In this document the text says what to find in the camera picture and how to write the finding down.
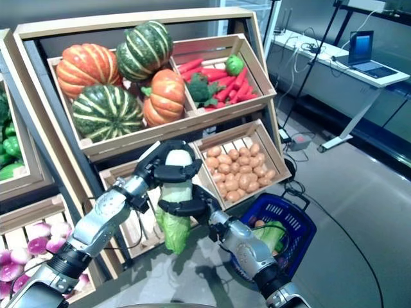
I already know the small orange pumpkin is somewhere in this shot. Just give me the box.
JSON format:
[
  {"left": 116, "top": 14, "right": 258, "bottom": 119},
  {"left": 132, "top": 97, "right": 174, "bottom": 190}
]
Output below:
[{"left": 140, "top": 69, "right": 186, "bottom": 128}]

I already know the red carrot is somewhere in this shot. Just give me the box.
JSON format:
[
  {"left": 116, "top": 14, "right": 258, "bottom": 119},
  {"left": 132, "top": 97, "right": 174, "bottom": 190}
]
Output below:
[
  {"left": 177, "top": 58, "right": 205, "bottom": 74},
  {"left": 205, "top": 73, "right": 237, "bottom": 85},
  {"left": 214, "top": 81, "right": 237, "bottom": 103},
  {"left": 200, "top": 67, "right": 229, "bottom": 78},
  {"left": 181, "top": 65, "right": 203, "bottom": 81},
  {"left": 231, "top": 66, "right": 249, "bottom": 91},
  {"left": 236, "top": 78, "right": 253, "bottom": 103}
]

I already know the wooden pepper crate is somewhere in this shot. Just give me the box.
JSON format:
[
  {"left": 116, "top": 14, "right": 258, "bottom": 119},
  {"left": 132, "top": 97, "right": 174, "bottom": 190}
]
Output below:
[{"left": 0, "top": 28, "right": 58, "bottom": 203}]

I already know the green striped pumpkin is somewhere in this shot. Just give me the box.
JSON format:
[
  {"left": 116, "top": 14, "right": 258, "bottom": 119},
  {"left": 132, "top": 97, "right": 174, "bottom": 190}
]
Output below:
[
  {"left": 71, "top": 83, "right": 144, "bottom": 144},
  {"left": 115, "top": 20, "right": 174, "bottom": 83}
]

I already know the white desk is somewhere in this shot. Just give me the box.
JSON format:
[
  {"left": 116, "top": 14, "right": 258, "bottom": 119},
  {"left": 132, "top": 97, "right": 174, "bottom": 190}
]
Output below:
[{"left": 268, "top": 28, "right": 411, "bottom": 153}]

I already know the wooden potato crate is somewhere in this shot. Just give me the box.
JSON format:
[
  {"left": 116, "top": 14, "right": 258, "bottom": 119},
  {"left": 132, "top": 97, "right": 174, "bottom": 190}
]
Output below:
[{"left": 192, "top": 118, "right": 293, "bottom": 212}]

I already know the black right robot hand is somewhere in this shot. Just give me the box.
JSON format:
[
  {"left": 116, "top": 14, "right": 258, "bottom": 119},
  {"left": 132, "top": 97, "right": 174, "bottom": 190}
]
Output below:
[{"left": 157, "top": 184, "right": 223, "bottom": 227}]

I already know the green napa cabbage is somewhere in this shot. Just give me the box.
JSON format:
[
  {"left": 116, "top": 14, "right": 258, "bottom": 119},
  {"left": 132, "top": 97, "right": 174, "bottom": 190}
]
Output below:
[
  {"left": 154, "top": 149, "right": 195, "bottom": 256},
  {"left": 253, "top": 228, "right": 274, "bottom": 246},
  {"left": 261, "top": 221, "right": 287, "bottom": 253}
]

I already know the long black floor cable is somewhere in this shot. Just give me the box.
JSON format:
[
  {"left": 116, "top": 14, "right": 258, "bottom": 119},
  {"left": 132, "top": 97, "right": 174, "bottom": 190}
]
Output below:
[{"left": 282, "top": 153, "right": 386, "bottom": 308}]

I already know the green apple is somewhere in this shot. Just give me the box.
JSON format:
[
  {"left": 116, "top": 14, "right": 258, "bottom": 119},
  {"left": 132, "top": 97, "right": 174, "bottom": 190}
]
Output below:
[{"left": 224, "top": 54, "right": 247, "bottom": 76}]

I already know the grey box red mark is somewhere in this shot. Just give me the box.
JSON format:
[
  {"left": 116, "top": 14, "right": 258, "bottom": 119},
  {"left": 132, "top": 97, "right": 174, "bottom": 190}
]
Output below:
[{"left": 288, "top": 134, "right": 314, "bottom": 151}]

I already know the blue plastic shopping basket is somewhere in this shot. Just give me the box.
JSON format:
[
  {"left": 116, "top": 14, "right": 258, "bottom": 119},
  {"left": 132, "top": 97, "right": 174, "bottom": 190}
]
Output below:
[{"left": 229, "top": 189, "right": 317, "bottom": 283}]

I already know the wooden carrot crate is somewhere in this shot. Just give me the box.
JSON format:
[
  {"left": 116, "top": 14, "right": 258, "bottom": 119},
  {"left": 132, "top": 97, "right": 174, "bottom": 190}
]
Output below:
[{"left": 170, "top": 33, "right": 277, "bottom": 116}]

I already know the large orange pumpkin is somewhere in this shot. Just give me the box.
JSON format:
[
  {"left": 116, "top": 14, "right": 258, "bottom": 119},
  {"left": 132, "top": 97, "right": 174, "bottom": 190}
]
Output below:
[{"left": 55, "top": 43, "right": 123, "bottom": 99}]

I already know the black tripod stand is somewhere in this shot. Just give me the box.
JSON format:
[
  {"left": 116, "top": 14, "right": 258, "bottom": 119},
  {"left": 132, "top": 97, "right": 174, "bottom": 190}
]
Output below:
[{"left": 277, "top": 0, "right": 341, "bottom": 132}]

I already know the wooden cabbage crate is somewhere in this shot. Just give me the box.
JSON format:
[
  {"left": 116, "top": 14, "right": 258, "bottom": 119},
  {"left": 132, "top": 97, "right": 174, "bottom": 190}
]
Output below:
[{"left": 98, "top": 157, "right": 232, "bottom": 261}]

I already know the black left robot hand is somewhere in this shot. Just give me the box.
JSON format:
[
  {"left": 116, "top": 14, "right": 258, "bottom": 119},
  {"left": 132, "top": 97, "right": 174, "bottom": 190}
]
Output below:
[{"left": 134, "top": 139, "right": 204, "bottom": 191}]

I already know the green broccoli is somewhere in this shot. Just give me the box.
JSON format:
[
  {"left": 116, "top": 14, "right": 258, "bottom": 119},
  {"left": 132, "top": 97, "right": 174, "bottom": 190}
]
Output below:
[
  {"left": 0, "top": 85, "right": 13, "bottom": 128},
  {"left": 185, "top": 73, "right": 225, "bottom": 108}
]

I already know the open laptop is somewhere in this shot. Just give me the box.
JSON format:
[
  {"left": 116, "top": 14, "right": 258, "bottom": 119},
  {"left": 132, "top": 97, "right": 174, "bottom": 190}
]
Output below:
[{"left": 333, "top": 30, "right": 395, "bottom": 78}]

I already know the wooden pumpkin crate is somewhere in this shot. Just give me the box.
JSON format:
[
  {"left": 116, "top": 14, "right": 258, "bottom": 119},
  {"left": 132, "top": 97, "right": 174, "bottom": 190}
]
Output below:
[{"left": 46, "top": 47, "right": 197, "bottom": 163}]

